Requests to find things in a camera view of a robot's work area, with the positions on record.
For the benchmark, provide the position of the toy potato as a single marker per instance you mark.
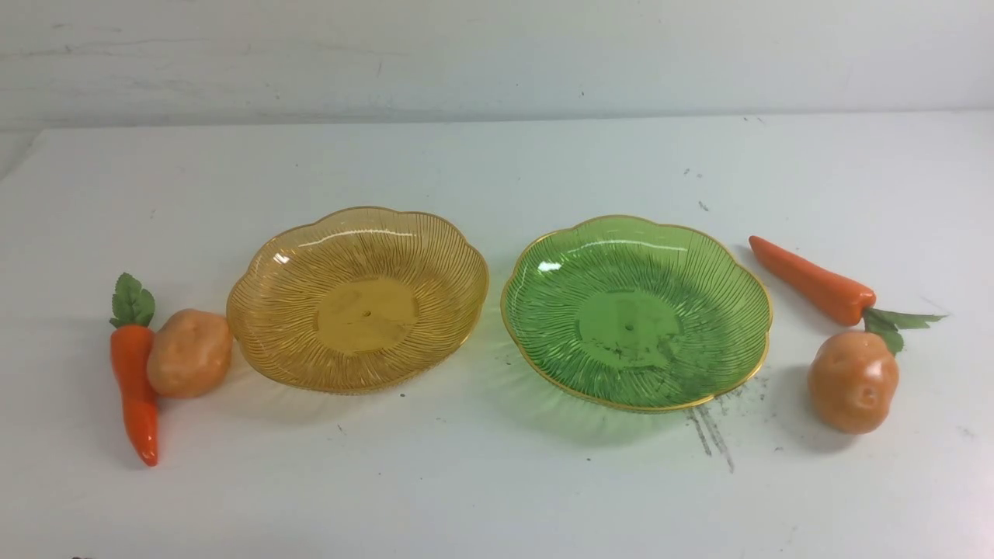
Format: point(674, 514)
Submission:
point(852, 381)
point(191, 354)

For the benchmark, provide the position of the green ribbed plastic plate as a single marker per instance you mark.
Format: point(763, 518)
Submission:
point(637, 315)

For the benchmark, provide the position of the toy carrot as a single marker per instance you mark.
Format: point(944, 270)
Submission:
point(845, 301)
point(130, 345)

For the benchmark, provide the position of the amber ribbed plastic plate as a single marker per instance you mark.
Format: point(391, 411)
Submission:
point(363, 299)

